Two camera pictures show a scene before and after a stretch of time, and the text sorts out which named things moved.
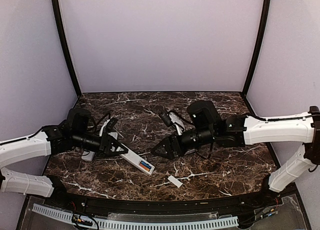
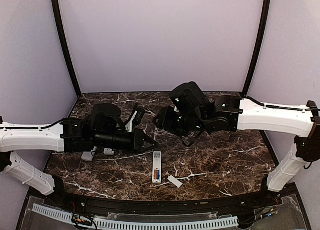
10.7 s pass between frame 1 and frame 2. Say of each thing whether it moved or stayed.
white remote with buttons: moved
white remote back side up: stayed
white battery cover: stayed
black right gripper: moved
